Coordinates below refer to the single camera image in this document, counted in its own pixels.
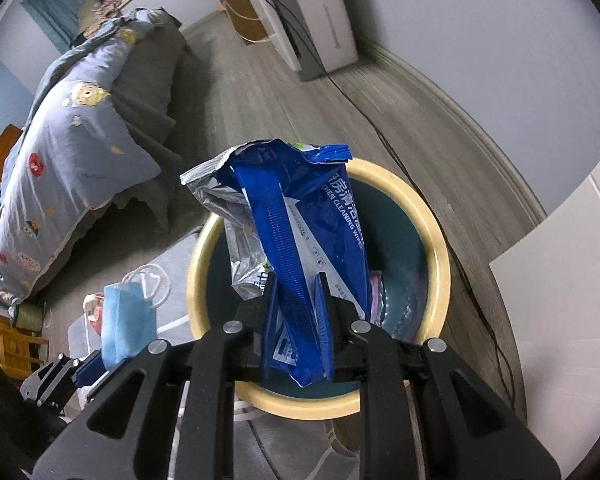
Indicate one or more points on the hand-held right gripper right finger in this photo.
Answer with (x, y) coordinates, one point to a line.
(321, 340)

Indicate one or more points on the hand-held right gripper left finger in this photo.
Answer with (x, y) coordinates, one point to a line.
(269, 320)

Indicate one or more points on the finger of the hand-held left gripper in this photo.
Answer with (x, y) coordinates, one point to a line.
(87, 371)

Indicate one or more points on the blue face mask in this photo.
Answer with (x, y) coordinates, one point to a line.
(125, 320)

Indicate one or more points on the blue wet wipes packet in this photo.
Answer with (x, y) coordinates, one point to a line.
(330, 220)

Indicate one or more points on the yellow rimmed teal waste bin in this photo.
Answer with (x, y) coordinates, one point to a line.
(405, 240)

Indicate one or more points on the clear plastic bag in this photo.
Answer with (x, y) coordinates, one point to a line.
(87, 320)

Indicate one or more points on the pink packet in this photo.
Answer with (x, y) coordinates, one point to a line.
(376, 295)

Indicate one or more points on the wooden stool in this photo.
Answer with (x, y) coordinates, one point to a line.
(15, 345)

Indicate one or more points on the green roll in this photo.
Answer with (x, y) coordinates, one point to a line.
(27, 317)

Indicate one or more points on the grey checked mat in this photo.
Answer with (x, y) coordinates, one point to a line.
(175, 270)

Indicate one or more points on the bed with patterned quilt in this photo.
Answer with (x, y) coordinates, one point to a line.
(80, 160)

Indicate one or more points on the white board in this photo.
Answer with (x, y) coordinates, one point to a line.
(565, 285)

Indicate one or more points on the grey bed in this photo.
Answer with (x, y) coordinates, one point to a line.
(150, 80)

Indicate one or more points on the white appliance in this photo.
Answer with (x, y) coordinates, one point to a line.
(320, 15)

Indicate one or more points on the cardboard box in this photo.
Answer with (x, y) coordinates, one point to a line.
(235, 5)

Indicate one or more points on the printed pillow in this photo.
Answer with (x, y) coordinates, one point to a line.
(102, 12)

